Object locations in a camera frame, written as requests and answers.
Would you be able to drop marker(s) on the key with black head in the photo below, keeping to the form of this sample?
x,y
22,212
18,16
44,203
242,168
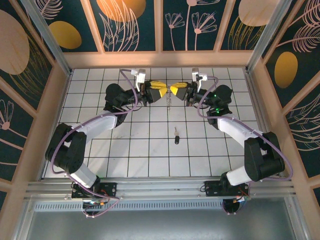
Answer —
x,y
177,140

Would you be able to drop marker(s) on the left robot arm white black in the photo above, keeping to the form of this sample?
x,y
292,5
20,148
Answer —
x,y
97,125

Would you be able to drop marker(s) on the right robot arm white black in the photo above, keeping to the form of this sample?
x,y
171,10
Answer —
x,y
235,130

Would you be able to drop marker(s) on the grey metal sheet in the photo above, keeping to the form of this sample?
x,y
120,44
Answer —
x,y
160,227

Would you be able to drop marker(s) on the aluminium side rail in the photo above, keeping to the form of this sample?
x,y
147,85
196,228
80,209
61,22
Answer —
x,y
260,117

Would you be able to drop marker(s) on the aluminium corner post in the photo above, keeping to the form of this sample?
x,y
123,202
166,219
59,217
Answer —
x,y
268,35
50,40

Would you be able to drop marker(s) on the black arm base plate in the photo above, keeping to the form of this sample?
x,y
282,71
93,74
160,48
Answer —
x,y
211,188
110,188

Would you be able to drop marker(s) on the aluminium mounting rail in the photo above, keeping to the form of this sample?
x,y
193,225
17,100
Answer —
x,y
160,187

